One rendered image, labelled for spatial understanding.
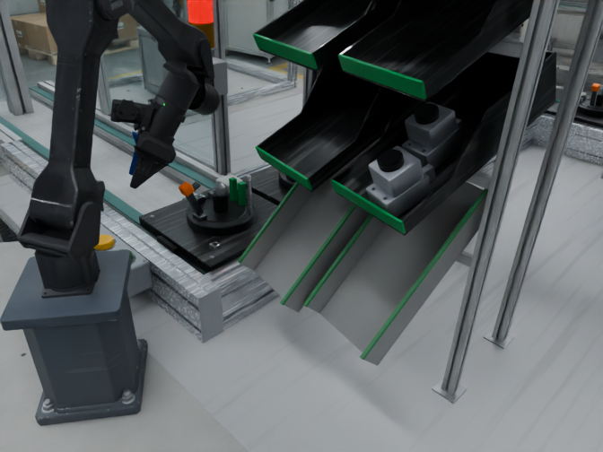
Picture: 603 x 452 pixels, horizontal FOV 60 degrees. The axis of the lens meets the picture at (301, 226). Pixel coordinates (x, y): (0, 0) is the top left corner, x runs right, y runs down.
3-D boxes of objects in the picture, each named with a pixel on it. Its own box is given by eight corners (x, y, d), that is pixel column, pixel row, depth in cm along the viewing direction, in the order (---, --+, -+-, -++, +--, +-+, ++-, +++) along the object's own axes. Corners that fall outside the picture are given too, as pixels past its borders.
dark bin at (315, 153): (311, 193, 69) (293, 151, 64) (260, 159, 78) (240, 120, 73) (453, 78, 76) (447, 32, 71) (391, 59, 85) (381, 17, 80)
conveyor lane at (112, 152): (214, 313, 97) (211, 271, 92) (32, 171, 147) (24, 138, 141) (318, 255, 114) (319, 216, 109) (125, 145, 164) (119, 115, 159)
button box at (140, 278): (119, 303, 93) (114, 275, 89) (67, 255, 105) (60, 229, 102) (153, 287, 97) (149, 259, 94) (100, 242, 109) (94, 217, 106)
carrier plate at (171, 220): (210, 275, 92) (209, 265, 91) (139, 224, 106) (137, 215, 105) (304, 227, 107) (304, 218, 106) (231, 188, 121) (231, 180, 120)
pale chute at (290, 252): (299, 313, 79) (281, 304, 75) (254, 270, 88) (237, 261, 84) (408, 164, 78) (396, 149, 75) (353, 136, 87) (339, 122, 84)
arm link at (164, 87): (190, 66, 83) (214, 81, 92) (162, 50, 84) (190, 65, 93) (170, 104, 84) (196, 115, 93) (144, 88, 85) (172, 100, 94)
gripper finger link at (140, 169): (167, 160, 88) (134, 143, 86) (169, 164, 85) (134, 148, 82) (149, 195, 89) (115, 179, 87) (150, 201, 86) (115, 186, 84)
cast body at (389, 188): (391, 222, 62) (379, 180, 57) (370, 204, 65) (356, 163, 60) (445, 184, 63) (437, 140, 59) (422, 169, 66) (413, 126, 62)
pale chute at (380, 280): (378, 367, 70) (362, 359, 66) (318, 313, 79) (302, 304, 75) (502, 199, 69) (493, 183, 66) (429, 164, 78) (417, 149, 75)
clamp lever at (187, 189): (198, 219, 100) (183, 190, 95) (192, 214, 101) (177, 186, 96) (212, 207, 101) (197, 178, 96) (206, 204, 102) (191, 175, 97)
